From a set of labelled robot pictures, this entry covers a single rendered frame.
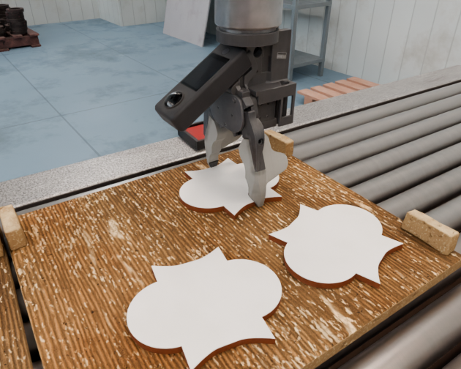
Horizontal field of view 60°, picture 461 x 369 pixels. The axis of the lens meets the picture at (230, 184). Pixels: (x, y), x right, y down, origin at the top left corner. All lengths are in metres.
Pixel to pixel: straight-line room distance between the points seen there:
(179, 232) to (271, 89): 0.20
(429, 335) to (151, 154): 0.48
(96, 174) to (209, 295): 0.33
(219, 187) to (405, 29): 3.63
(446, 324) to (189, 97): 0.34
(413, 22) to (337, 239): 3.64
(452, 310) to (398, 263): 0.06
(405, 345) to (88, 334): 0.28
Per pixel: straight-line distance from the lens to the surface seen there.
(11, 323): 0.42
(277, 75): 0.50
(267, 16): 0.45
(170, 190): 0.55
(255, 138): 0.46
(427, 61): 3.99
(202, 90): 0.44
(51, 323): 0.41
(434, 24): 3.94
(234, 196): 0.51
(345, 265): 0.43
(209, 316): 0.37
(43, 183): 0.66
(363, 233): 0.48
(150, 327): 0.37
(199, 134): 0.72
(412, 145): 0.77
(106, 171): 0.66
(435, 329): 0.44
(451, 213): 0.60
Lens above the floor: 1.23
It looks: 32 degrees down
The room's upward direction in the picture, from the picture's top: straight up
